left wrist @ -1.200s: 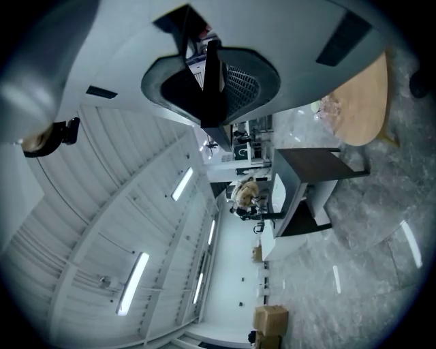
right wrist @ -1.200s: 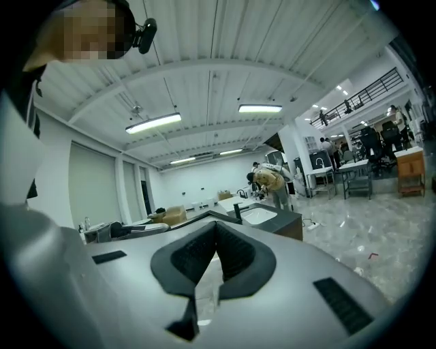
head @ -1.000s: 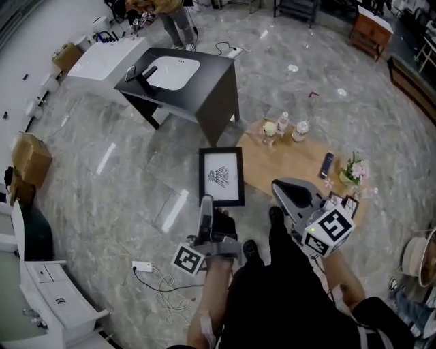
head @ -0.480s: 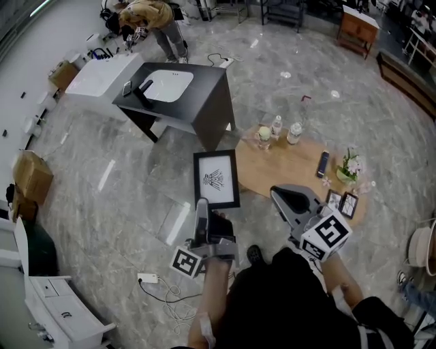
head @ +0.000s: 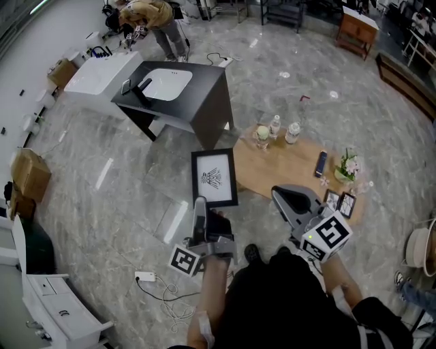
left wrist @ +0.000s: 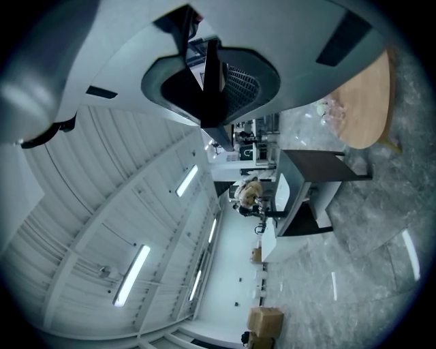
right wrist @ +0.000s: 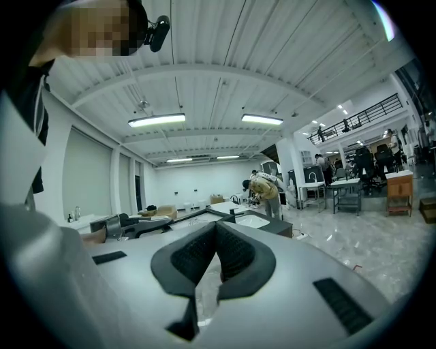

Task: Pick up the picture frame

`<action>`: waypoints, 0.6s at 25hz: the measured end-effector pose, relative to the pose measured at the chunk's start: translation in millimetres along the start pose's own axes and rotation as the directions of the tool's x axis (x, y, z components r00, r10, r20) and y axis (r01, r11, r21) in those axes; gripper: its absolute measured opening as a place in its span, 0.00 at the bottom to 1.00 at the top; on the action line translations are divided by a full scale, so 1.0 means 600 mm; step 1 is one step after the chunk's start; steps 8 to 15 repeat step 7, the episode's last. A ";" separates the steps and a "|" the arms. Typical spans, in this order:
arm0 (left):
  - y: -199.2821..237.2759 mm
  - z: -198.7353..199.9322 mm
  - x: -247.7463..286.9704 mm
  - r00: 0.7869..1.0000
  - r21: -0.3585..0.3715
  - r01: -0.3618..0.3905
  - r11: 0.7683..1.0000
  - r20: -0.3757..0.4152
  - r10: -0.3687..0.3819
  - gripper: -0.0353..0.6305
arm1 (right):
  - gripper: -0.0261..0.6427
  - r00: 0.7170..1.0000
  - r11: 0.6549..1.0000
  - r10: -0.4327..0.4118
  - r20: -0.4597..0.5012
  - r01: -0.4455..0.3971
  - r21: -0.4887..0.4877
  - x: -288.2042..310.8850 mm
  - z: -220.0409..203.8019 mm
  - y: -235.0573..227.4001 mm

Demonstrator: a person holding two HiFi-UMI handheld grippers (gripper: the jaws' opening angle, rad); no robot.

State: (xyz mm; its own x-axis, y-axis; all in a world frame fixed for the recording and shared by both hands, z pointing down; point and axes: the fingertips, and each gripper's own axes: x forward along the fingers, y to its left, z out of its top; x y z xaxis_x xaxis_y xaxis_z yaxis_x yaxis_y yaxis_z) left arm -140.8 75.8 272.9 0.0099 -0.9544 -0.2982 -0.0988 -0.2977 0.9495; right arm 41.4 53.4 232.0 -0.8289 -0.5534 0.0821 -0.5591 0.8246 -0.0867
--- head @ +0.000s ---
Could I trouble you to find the person's black-clothed body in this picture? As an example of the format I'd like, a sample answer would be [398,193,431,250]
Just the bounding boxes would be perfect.
[217,254,415,349]

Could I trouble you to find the small dark cardboard box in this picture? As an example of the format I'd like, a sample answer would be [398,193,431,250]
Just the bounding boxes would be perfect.
[8,190,37,221]

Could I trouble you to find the black remote control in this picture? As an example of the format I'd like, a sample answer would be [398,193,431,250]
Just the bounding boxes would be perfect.
[313,151,328,179]

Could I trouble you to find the wooden coffee table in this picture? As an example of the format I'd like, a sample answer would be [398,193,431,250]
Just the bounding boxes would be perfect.
[233,124,367,226]

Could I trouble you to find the person's right forearm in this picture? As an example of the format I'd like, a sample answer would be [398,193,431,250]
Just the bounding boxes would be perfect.
[320,254,364,321]

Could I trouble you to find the dark green tub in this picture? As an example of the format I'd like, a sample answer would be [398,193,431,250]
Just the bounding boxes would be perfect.
[18,217,56,275]

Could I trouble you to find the potted pink flower plant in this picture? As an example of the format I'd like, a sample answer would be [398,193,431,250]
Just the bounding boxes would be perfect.
[333,148,362,183]

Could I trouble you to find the beige round basin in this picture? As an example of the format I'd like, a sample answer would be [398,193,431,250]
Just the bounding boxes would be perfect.
[405,217,436,277]

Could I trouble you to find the white-capped clear bottle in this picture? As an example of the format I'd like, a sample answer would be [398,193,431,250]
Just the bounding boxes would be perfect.
[284,121,302,145]

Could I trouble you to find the red-topped clear stand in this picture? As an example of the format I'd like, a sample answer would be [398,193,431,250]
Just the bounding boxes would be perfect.
[298,95,311,119]

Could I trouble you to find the black metal rack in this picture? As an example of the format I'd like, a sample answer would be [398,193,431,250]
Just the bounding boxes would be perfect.
[260,0,306,34]

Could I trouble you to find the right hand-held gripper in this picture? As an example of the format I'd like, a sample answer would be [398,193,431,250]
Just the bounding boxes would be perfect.
[271,183,353,263]

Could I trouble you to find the dark wooden bench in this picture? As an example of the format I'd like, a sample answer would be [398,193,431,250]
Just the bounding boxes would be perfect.
[375,50,436,123]

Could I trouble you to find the green-capped clear bottle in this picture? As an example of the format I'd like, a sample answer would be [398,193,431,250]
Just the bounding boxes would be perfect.
[252,125,270,151]

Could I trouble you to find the person's left forearm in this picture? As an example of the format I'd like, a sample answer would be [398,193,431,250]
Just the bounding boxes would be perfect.
[187,255,232,349]

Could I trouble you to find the person's left black shoe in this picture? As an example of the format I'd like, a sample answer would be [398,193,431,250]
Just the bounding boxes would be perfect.
[243,243,262,264]

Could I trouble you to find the white drawer cabinet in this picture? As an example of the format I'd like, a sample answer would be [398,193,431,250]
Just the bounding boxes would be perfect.
[20,272,115,349]

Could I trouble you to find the brown wooden cabinet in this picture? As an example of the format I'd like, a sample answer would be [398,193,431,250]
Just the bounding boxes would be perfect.
[336,5,379,61]

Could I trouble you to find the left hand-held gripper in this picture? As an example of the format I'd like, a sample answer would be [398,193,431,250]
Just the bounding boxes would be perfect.
[168,196,238,277]

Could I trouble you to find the dark wooden sink vanity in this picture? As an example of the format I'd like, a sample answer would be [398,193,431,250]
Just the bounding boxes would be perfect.
[110,60,236,151]

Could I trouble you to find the white bathtub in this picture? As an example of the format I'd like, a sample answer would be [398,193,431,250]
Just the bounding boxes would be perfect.
[63,50,144,120]

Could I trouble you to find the black faucet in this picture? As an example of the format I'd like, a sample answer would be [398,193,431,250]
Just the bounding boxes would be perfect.
[136,78,157,105]

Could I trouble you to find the black framed picture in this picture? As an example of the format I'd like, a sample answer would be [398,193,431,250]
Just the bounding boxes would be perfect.
[190,147,239,209]

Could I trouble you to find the red-label water bottle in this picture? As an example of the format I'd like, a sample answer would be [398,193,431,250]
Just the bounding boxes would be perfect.
[268,115,282,140]

